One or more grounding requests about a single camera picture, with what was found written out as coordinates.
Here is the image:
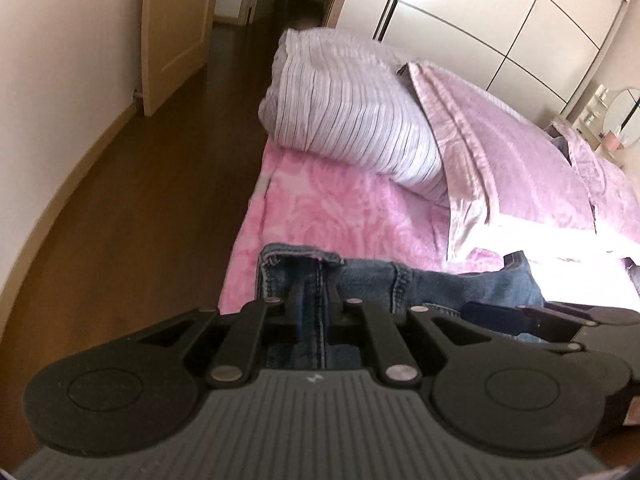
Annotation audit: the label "blue denim jeans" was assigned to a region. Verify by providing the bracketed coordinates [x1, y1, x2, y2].
[257, 242, 547, 370]

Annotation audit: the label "striped white pillow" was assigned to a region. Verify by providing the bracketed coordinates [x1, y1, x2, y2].
[258, 27, 453, 201]

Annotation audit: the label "white wardrobe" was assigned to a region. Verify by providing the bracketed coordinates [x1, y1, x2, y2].
[324, 0, 630, 122]

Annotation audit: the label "pink pillow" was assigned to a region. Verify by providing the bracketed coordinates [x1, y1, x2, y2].
[552, 124, 640, 241]

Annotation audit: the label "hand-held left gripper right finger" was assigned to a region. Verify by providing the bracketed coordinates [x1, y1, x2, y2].
[324, 280, 493, 388]

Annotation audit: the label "cream wooden door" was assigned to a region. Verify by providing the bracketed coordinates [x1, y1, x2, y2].
[141, 0, 224, 118]

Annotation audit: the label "pink floral blanket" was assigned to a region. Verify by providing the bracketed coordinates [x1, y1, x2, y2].
[220, 142, 640, 321]

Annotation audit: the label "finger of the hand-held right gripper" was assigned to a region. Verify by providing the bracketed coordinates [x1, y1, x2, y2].
[462, 301, 547, 344]
[520, 302, 640, 327]

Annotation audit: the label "white shelf organizer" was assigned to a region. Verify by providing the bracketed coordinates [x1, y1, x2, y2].
[580, 84, 612, 136]

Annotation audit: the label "pink pillows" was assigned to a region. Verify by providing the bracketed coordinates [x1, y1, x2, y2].
[397, 61, 598, 263]

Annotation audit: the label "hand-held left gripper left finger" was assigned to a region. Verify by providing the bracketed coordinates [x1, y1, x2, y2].
[136, 280, 307, 388]

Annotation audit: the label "oval mirror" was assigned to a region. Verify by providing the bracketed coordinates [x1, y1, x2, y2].
[602, 87, 640, 150]

